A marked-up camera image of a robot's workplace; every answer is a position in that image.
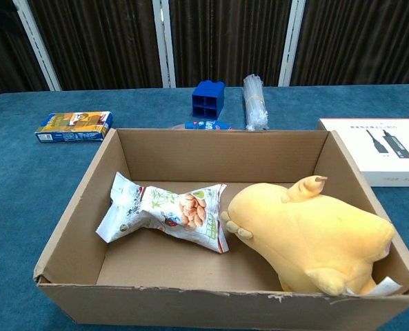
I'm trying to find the blue velvet table cover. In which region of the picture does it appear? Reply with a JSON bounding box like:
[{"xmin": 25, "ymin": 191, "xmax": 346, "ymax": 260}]
[{"xmin": 0, "ymin": 83, "xmax": 409, "ymax": 331}]

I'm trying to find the yellow plush toy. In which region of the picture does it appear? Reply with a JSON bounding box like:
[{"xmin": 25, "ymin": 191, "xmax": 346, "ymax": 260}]
[{"xmin": 220, "ymin": 175, "xmax": 403, "ymax": 297}]

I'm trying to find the white flat product box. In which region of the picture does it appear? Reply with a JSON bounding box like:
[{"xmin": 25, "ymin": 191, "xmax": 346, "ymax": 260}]
[{"xmin": 316, "ymin": 118, "xmax": 409, "ymax": 188}]

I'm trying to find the white snack bag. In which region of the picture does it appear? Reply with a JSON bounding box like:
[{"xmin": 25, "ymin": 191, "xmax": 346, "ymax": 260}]
[{"xmin": 95, "ymin": 171, "xmax": 230, "ymax": 254}]

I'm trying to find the bundle of clear straws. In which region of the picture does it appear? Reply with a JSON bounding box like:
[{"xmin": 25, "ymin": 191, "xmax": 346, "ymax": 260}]
[{"xmin": 242, "ymin": 72, "xmax": 270, "ymax": 131}]

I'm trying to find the brown cardboard box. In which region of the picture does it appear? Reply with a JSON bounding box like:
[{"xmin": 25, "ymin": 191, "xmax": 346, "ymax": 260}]
[{"xmin": 33, "ymin": 128, "xmax": 409, "ymax": 330}]

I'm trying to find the white metal frame post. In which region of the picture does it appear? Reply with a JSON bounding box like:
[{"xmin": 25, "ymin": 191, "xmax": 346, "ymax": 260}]
[
  {"xmin": 278, "ymin": 0, "xmax": 307, "ymax": 87},
  {"xmin": 12, "ymin": 0, "xmax": 62, "ymax": 92},
  {"xmin": 152, "ymin": 0, "xmax": 177, "ymax": 88}
]

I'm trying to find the dark brown pleated curtain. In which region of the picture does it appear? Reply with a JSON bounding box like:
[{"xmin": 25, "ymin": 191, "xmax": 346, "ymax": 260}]
[{"xmin": 0, "ymin": 0, "xmax": 409, "ymax": 101}]

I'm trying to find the red blue snack packet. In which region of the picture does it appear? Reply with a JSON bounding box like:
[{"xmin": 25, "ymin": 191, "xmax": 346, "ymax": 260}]
[{"xmin": 183, "ymin": 119, "xmax": 233, "ymax": 131}]

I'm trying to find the yellow and blue carton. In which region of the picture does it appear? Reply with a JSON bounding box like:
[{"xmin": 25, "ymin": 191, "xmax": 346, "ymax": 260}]
[{"xmin": 34, "ymin": 110, "xmax": 114, "ymax": 143}]

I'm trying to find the blue plastic building block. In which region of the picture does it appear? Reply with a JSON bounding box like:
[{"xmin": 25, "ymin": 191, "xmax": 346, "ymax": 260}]
[{"xmin": 191, "ymin": 79, "xmax": 226, "ymax": 121}]

